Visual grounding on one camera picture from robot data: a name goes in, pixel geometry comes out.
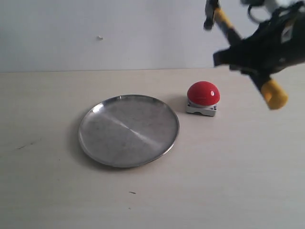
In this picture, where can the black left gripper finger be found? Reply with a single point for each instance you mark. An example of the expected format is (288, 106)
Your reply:
(226, 57)

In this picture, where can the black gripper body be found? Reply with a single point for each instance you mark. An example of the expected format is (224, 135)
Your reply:
(278, 42)

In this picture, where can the black and yellow claw hammer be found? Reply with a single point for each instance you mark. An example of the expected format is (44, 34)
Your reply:
(272, 93)

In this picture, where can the red dome push button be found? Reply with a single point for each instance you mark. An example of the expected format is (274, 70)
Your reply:
(202, 98)

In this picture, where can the round stainless steel plate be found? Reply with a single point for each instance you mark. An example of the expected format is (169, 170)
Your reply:
(128, 131)

